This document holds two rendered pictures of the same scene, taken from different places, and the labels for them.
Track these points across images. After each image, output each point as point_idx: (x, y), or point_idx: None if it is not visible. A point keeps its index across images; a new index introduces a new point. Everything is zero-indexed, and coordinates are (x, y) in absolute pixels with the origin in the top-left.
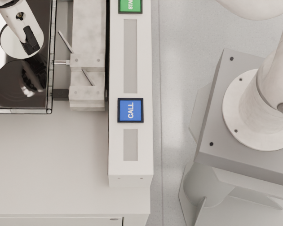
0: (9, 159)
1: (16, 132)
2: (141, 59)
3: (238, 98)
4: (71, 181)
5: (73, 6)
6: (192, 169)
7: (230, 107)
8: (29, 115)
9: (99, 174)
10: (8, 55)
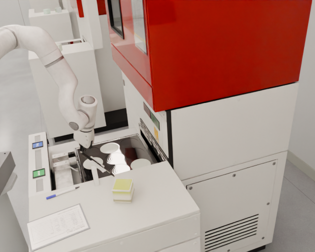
0: None
1: None
2: (33, 158)
3: None
4: (66, 149)
5: (73, 183)
6: (28, 250)
7: None
8: None
9: (55, 153)
10: (97, 157)
